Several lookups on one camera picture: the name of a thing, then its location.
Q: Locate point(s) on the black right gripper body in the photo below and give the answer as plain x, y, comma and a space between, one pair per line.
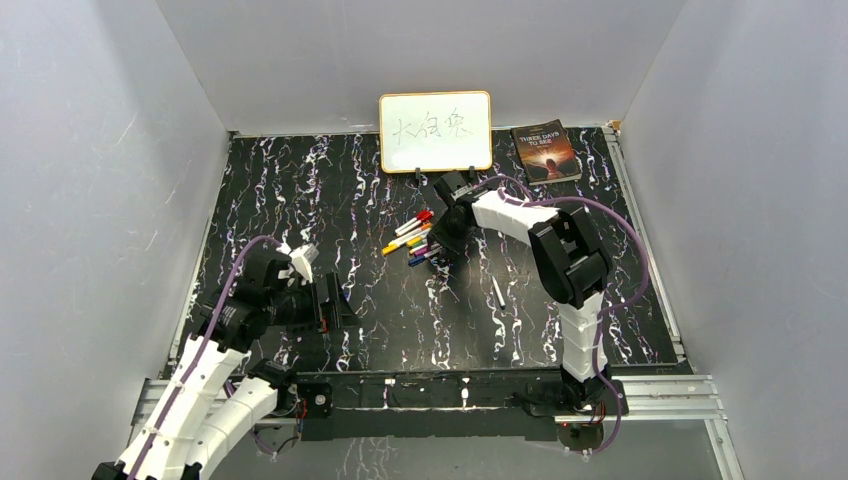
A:
450, 234

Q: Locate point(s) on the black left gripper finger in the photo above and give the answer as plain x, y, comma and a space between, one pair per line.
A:
333, 293
338, 315

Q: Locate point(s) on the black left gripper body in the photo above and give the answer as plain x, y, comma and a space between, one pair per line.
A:
297, 306

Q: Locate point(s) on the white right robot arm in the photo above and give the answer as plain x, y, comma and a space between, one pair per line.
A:
572, 266

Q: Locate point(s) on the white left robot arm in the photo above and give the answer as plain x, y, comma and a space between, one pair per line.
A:
201, 416

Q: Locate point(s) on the yellow cap marker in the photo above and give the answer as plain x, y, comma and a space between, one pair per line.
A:
391, 247

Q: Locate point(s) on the small whiteboard with writing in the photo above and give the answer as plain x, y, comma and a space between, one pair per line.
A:
435, 131

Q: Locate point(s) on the dark paperback book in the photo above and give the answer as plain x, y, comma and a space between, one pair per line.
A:
546, 153

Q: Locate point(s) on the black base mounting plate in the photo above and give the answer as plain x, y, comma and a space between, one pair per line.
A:
446, 404

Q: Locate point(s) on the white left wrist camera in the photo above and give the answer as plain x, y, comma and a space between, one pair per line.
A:
302, 259

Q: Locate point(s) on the aluminium frame rail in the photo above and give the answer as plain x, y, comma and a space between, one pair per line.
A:
649, 397

